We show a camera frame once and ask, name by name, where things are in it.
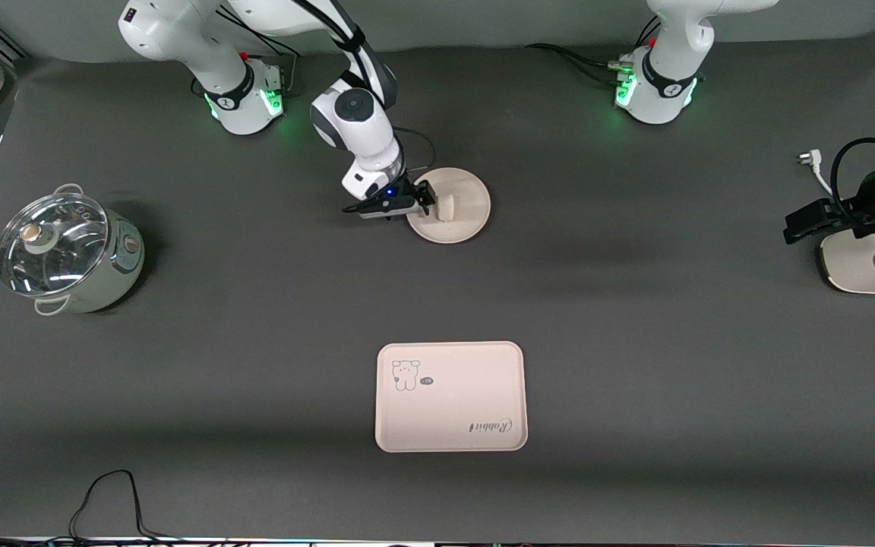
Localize thin black cable loop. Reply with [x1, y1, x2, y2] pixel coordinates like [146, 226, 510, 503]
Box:
[65, 469, 189, 545]

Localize round beige plate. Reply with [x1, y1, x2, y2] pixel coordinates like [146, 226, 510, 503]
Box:
[406, 167, 492, 245]

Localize beige rectangular tray rabbit print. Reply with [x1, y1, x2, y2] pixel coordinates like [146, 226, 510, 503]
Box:
[374, 341, 529, 454]

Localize glass pot lid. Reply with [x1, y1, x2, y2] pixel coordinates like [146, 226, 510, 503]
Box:
[0, 192, 111, 298]

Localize white two-slot toaster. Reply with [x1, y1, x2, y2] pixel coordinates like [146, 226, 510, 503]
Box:
[820, 226, 875, 296]

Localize white toaster power cable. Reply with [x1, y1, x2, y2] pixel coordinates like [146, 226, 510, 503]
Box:
[798, 150, 842, 207]

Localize black base cables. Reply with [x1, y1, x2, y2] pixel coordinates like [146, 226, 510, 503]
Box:
[525, 18, 663, 84]
[235, 14, 311, 96]

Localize pale green electric pot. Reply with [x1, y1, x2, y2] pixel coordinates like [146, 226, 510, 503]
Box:
[0, 183, 146, 316]

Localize aluminium frame rail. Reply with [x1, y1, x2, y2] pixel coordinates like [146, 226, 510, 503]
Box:
[0, 21, 33, 63]

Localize black left base cables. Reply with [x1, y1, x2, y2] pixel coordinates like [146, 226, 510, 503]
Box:
[525, 18, 663, 84]

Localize black right base cables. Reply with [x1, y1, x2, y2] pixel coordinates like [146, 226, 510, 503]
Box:
[235, 14, 311, 96]

